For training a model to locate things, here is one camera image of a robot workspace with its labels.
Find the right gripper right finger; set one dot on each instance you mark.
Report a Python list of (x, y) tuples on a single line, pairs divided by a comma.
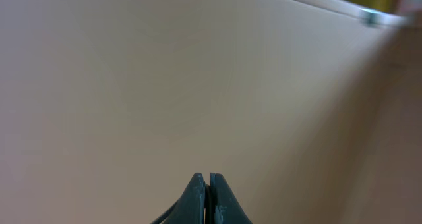
[(223, 205)]

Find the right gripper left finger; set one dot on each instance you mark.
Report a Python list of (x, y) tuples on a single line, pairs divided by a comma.
[(189, 209)]

